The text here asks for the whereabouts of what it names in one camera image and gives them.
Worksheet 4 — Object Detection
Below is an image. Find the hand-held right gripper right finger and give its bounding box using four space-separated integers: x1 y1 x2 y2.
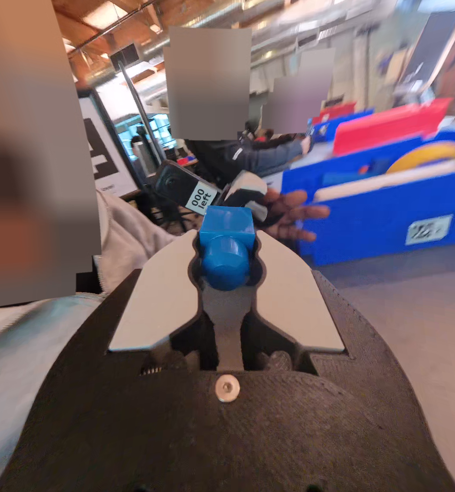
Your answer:
250 230 346 353

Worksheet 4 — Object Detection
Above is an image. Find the black overhead pole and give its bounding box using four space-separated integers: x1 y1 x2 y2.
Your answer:
118 63 166 162

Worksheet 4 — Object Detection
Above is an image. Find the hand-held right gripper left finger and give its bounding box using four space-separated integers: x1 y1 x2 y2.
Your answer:
108 229 206 352

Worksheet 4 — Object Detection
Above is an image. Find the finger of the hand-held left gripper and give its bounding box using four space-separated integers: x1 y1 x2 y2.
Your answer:
225 171 268 204

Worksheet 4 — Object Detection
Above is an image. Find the red plastic bin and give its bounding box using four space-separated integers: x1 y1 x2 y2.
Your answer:
320 102 358 116
333 97 454 156

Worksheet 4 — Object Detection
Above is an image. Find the blue cube with round knob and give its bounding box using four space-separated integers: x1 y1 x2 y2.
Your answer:
198 206 257 291

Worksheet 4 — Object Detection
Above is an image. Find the yellow tape roll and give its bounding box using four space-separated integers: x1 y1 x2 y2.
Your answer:
387 140 455 173

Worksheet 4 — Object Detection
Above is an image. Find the person's left hand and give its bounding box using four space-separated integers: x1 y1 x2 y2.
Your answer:
262 189 331 242

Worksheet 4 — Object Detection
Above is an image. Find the blue plastic bin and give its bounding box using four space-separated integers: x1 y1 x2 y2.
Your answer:
281 129 455 268

